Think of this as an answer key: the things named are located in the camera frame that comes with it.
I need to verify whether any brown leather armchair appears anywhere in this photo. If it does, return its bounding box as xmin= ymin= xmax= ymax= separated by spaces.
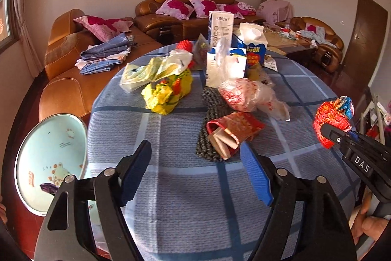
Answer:
xmin=276 ymin=17 xmax=344 ymax=74

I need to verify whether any window with white frame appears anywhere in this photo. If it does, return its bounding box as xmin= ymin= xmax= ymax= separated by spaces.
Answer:
xmin=0 ymin=0 xmax=19 ymax=54

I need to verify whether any brown leather long sofa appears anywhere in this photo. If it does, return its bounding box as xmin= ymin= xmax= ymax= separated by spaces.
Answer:
xmin=134 ymin=0 xmax=265 ymax=44

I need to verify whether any purple wrapper in bin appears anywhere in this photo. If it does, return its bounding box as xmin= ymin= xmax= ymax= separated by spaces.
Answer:
xmin=40 ymin=183 xmax=59 ymax=196

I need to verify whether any dark brown door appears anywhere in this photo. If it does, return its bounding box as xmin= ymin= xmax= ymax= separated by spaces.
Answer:
xmin=336 ymin=0 xmax=388 ymax=97

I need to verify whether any dark knitted cloth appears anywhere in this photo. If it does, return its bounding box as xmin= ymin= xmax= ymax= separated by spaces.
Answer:
xmin=195 ymin=86 xmax=236 ymax=162

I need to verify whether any small white medicine box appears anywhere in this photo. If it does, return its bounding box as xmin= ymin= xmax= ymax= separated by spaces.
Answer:
xmin=264 ymin=54 xmax=278 ymax=72

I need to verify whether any red foam fruit net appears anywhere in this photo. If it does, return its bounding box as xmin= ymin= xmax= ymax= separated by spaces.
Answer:
xmin=176 ymin=40 xmax=196 ymax=69

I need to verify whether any red patterned paper packet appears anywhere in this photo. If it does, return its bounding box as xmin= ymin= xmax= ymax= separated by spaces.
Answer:
xmin=206 ymin=112 xmax=265 ymax=160

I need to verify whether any pale yellow green plastic bag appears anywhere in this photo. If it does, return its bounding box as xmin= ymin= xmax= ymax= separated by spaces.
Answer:
xmin=119 ymin=49 xmax=193 ymax=92

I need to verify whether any blue plaid tablecloth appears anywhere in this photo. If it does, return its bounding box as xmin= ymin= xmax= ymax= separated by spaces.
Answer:
xmin=83 ymin=42 xmax=363 ymax=261

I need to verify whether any tall white blue carton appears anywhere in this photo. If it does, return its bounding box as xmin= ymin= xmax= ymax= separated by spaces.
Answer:
xmin=208 ymin=11 xmax=234 ymax=48

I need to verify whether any orange leather chaise sofa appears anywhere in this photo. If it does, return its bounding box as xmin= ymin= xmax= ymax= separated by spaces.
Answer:
xmin=38 ymin=9 xmax=161 ymax=121

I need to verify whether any wooden glass-top coffee table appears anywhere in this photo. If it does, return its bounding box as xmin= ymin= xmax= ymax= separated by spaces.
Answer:
xmin=264 ymin=29 xmax=315 ymax=64

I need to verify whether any yellow floral plastic bag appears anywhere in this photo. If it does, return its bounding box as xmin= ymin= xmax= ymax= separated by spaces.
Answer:
xmin=141 ymin=68 xmax=193 ymax=115

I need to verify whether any stack of folded blue cloths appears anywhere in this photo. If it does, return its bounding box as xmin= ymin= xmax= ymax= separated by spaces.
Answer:
xmin=75 ymin=33 xmax=137 ymax=75

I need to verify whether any blue Look milk carton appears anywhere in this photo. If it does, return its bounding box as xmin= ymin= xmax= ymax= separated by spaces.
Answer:
xmin=231 ymin=23 xmax=268 ymax=67

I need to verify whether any clear bag with red print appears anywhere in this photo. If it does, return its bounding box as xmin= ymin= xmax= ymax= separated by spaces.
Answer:
xmin=218 ymin=78 xmax=290 ymax=121

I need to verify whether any pink cloth covered stand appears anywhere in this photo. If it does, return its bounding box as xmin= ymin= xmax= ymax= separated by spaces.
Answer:
xmin=256 ymin=0 xmax=293 ymax=24

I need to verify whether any small white blue carton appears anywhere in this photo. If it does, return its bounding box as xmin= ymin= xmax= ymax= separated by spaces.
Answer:
xmin=206 ymin=48 xmax=247 ymax=88

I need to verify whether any red orange plastic bag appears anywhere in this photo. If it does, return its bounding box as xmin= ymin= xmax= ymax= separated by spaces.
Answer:
xmin=313 ymin=96 xmax=355 ymax=149

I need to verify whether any pink floral pillow on chaise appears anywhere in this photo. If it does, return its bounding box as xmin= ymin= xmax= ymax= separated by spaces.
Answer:
xmin=74 ymin=15 xmax=133 ymax=42

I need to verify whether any person's right hand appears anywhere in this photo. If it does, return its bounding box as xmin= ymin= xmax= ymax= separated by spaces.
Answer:
xmin=351 ymin=193 xmax=388 ymax=244

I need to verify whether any gold patterned clear bag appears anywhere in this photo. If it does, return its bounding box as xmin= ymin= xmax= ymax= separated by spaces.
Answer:
xmin=192 ymin=34 xmax=211 ymax=71

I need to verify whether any light blue cartoon trash bin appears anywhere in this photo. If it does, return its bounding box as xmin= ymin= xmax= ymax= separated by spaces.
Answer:
xmin=14 ymin=113 xmax=87 ymax=217

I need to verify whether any beige curtain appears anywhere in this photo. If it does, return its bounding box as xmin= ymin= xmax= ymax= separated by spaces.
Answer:
xmin=13 ymin=0 xmax=43 ymax=78

